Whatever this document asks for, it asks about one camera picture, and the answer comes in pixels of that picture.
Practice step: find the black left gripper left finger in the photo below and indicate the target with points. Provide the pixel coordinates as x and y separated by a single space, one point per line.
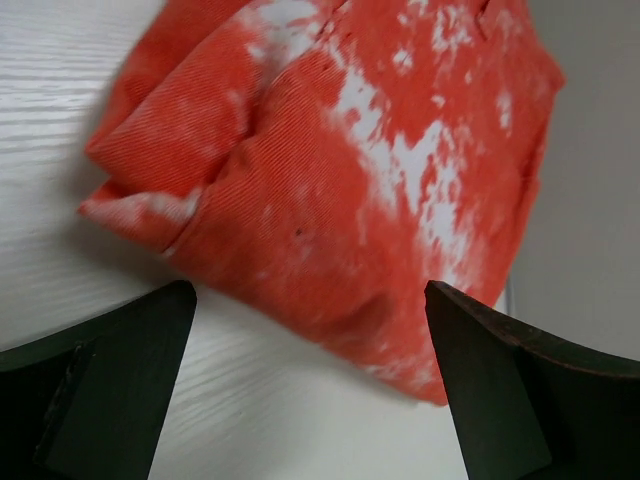
89 402

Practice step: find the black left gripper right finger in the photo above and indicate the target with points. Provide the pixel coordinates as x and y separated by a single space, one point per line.
527 404

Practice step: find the orange white garment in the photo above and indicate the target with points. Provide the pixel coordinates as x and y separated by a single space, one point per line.
322 161

